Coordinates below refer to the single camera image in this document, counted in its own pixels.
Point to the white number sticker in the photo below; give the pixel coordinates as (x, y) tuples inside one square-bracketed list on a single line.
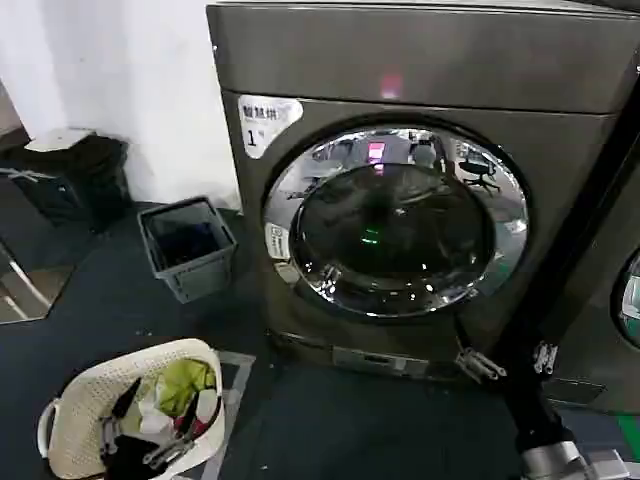
[(260, 125)]

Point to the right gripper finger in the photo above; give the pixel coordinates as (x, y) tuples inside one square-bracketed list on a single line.
[(546, 357), (477, 362)]

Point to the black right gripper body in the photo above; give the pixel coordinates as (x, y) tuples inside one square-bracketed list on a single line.
[(537, 410)]

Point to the white garment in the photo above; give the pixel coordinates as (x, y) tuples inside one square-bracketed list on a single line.
[(152, 415)]

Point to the grey plastic bin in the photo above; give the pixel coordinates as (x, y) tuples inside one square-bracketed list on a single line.
[(200, 275)]

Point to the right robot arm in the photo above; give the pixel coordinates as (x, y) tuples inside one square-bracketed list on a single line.
[(565, 460)]

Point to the small white door label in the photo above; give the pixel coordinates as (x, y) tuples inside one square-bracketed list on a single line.
[(279, 241)]

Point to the grey front-load dryer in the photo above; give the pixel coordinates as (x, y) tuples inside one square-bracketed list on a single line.
[(400, 55)]

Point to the black box bin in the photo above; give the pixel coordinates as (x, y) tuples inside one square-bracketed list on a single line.
[(95, 185)]

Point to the white woven laundry basket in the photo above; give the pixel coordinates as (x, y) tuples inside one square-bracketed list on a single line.
[(80, 395)]

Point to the yellow-green garment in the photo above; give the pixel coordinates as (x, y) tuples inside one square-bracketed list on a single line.
[(185, 380)]

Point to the red pink garment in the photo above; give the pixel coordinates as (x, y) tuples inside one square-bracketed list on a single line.
[(200, 415)]

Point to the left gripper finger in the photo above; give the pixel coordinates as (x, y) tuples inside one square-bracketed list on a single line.
[(172, 452), (122, 402)]

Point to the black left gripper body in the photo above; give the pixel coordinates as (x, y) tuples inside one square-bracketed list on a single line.
[(134, 457)]

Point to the grey floor tape outline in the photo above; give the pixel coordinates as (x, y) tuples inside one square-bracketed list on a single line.
[(235, 400)]

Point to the white slanted rod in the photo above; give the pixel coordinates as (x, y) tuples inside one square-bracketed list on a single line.
[(22, 280)]

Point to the grey dryer service flap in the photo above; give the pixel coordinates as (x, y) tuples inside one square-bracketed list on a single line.
[(380, 360)]

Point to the grey dryer with green-lit door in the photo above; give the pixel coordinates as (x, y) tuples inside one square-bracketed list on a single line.
[(600, 280)]

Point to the green floor tape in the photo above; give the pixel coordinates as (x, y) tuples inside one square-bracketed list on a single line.
[(629, 432)]

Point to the round glass dryer door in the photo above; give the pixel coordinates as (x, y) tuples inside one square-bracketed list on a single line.
[(400, 235)]

